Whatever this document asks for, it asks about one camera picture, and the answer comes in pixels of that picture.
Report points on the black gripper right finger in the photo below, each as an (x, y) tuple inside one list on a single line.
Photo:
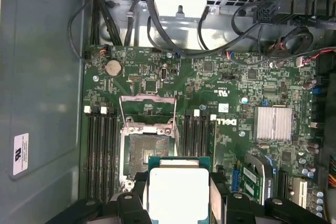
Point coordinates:
[(237, 208)]

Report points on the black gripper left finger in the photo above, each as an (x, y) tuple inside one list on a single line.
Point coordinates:
[(128, 208)]

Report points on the silver CPU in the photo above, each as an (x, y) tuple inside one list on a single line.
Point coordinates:
[(178, 190)]

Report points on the metal socket cover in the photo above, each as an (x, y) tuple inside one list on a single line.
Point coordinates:
[(147, 98)]

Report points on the CPU socket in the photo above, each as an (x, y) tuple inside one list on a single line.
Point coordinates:
[(147, 145)]

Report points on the blue expansion slot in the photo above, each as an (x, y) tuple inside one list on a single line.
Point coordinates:
[(235, 179)]

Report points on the black graphics card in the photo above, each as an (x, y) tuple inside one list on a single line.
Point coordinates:
[(268, 174)]

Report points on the black expansion slot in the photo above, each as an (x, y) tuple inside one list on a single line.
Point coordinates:
[(283, 183)]

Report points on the white expansion slot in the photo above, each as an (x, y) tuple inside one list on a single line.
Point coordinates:
[(299, 192)]

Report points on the green RAM stick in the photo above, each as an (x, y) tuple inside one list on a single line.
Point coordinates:
[(213, 140)]

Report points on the silver chipset heatsink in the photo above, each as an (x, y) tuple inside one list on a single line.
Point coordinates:
[(274, 123)]

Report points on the silver board screw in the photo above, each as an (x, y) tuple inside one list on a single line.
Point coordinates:
[(95, 78), (202, 107), (170, 55)]

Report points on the green motherboard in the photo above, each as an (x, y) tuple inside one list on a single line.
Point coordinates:
[(199, 90)]

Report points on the silver internal USB port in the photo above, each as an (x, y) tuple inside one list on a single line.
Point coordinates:
[(163, 73)]

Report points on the round coin battery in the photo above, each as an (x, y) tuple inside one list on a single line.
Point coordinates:
[(114, 68)]

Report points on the black PC case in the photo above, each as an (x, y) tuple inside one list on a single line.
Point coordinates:
[(39, 77)]

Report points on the black power plug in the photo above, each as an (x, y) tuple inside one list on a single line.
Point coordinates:
[(263, 12)]

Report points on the metal drive cage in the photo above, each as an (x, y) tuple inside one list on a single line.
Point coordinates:
[(181, 1)]

